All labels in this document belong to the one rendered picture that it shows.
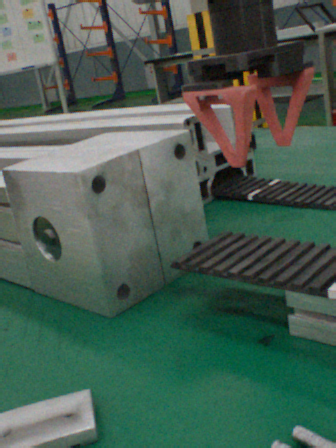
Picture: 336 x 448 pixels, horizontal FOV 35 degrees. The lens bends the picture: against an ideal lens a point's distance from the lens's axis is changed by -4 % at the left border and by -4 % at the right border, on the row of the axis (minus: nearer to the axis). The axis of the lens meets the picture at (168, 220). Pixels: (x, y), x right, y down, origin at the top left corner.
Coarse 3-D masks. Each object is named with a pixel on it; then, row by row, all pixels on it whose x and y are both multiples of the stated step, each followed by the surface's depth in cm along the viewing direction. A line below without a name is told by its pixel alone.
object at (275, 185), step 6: (276, 180) 54; (264, 186) 53; (270, 186) 53; (276, 186) 52; (282, 186) 53; (258, 192) 51; (264, 192) 51; (270, 192) 51; (246, 198) 51; (252, 198) 51; (258, 198) 50; (264, 198) 50
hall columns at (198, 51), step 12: (192, 0) 360; (204, 0) 366; (192, 12) 361; (204, 12) 351; (192, 24) 360; (204, 24) 354; (192, 36) 364; (204, 36) 357; (192, 48) 367; (204, 48) 361; (252, 72) 369; (240, 84) 359; (264, 120) 383
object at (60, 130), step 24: (24, 120) 83; (48, 120) 77; (72, 120) 74; (96, 120) 70; (120, 120) 58; (144, 120) 54; (168, 120) 52; (192, 120) 51; (0, 144) 77; (24, 144) 72; (48, 144) 68; (72, 144) 65; (216, 144) 57; (216, 168) 54; (240, 168) 57
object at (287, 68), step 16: (272, 64) 46; (288, 64) 48; (304, 64) 50; (256, 80) 54; (272, 80) 53; (288, 80) 51; (304, 80) 50; (256, 96) 54; (304, 96) 52; (272, 112) 54; (288, 112) 52; (272, 128) 54; (288, 128) 53; (288, 144) 54
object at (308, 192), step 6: (312, 186) 51; (318, 186) 50; (324, 186) 51; (300, 192) 50; (306, 192) 50; (312, 192) 49; (318, 192) 50; (288, 198) 49; (294, 198) 49; (300, 198) 48; (306, 198) 48; (288, 204) 48; (294, 204) 48; (300, 204) 47
